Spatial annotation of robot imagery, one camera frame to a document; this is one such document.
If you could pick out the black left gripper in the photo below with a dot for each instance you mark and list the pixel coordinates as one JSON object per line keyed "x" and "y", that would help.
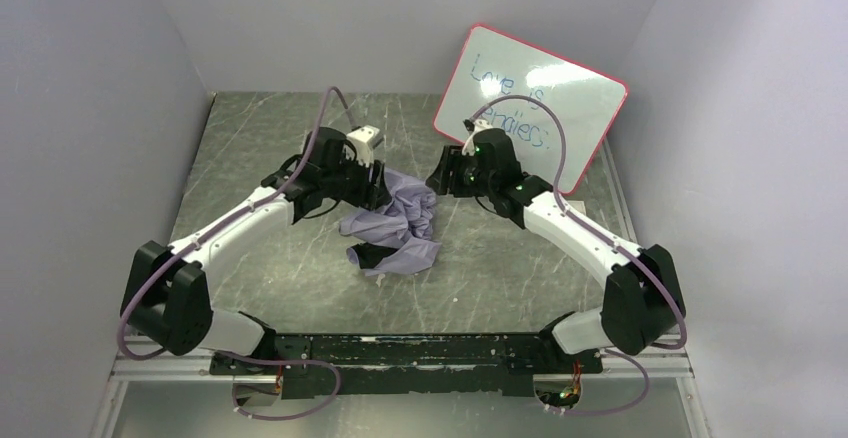
{"x": 370, "y": 184}

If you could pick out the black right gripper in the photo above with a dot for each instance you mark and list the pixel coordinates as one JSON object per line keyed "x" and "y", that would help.
{"x": 448, "y": 171}

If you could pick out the lilac folding umbrella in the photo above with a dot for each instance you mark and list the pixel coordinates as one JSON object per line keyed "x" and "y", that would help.
{"x": 397, "y": 237}

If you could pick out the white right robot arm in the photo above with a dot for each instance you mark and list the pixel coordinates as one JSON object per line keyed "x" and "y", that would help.
{"x": 642, "y": 299}

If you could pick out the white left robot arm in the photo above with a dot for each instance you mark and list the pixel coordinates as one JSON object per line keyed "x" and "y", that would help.
{"x": 167, "y": 296}

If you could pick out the red framed whiteboard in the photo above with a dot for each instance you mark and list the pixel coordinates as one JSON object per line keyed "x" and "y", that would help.
{"x": 556, "y": 111}

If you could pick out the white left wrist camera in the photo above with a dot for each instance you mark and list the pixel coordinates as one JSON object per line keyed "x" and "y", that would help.
{"x": 361, "y": 144}

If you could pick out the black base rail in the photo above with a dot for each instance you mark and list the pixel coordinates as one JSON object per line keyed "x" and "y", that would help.
{"x": 309, "y": 365}

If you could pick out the aluminium frame rail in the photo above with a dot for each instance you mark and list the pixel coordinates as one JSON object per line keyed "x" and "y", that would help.
{"x": 167, "y": 294}

